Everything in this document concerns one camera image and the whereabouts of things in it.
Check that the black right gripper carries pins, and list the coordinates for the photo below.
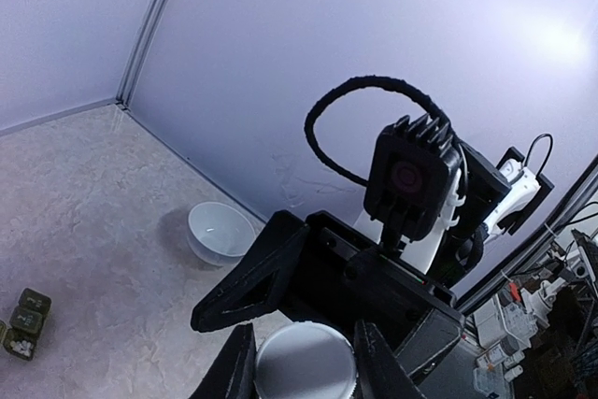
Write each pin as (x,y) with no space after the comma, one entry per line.
(322,270)

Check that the white pill bottle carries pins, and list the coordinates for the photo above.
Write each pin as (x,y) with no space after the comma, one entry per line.
(305,360)

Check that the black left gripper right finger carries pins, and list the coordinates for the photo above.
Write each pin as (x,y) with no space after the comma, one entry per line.
(380,376)

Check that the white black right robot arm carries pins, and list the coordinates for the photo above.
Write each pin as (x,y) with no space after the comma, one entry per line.
(494,191)

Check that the white bowl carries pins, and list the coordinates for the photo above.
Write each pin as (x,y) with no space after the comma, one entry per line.
(219,234)

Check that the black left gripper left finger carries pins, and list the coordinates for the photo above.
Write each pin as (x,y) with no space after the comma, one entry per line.
(231,375)

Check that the right aluminium frame post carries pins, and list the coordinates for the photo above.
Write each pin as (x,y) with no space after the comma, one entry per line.
(139,52)

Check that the green pill organizer box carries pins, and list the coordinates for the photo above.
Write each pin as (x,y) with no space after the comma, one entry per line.
(19,337)

